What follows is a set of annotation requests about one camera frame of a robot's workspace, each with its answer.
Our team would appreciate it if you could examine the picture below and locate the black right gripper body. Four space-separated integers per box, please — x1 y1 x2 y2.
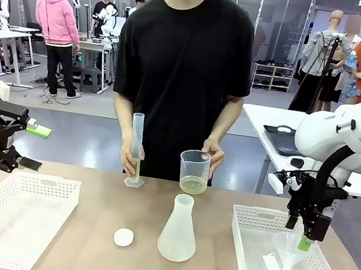
286 173 341 220

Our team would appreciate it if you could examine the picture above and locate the clear plastic funnel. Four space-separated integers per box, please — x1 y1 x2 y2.
267 228 307 270

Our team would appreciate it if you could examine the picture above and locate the white perforated plastic basket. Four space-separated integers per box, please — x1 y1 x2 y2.
224 203 360 270
0 168 83 270

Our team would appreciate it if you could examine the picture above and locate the clear plastic beaker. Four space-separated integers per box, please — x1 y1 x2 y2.
174 147 214 197

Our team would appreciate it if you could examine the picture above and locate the clear plastic graduated cylinder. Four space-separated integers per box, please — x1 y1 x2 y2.
123 111 155 190

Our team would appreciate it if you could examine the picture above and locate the translucent plastic Erlenmeyer flask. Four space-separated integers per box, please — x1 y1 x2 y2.
155 191 204 265

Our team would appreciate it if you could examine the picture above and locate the white round flask cap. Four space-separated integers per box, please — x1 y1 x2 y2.
112 226 136 249

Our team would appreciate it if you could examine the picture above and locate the person's left forearm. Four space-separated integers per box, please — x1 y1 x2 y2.
208 92 245 147

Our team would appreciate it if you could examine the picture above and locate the person's right forearm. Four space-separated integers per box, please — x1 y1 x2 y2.
106 93 145 151

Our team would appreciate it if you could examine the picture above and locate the person's right hand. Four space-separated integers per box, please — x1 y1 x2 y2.
116 132 149 179

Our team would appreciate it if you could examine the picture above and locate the person's left hand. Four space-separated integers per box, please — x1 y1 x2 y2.
198 136 227 181

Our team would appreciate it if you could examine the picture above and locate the black plastic tray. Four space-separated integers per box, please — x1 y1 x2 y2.
259 122 311 161

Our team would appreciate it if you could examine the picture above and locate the grey step stool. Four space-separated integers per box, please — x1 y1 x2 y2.
77 66 105 96

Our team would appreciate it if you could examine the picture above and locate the person in pink hoodie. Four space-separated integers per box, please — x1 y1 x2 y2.
22 0 96 101

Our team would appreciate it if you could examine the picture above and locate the white robot workbench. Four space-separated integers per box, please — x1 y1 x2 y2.
71 36 120 93

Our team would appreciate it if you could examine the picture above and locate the mannequin in blue floral dress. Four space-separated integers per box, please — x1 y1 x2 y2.
333 13 361 107

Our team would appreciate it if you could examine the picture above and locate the white shoe rack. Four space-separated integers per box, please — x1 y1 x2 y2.
250 60 296 95

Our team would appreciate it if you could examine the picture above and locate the black tripod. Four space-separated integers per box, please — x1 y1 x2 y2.
288 27 344 118

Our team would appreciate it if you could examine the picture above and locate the background person in black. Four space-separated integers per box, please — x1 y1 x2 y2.
89 0 120 41

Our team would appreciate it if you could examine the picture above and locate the mannequin in grey shirt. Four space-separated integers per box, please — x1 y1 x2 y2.
294 5 360 115

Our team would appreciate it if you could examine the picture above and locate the person in white long sleeves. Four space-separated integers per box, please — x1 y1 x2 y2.
127 0 146 20

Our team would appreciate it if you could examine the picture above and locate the person in black T-shirt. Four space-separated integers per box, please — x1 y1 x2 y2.
99 0 265 191

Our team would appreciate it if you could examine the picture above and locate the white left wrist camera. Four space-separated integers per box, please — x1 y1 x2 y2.
0 80 11 100

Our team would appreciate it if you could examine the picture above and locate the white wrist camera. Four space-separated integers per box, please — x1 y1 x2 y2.
265 171 297 197
0 80 11 100

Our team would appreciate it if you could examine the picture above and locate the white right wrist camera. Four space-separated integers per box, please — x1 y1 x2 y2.
265 171 297 197

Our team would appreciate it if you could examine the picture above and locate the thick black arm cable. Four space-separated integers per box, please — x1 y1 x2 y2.
312 128 361 204

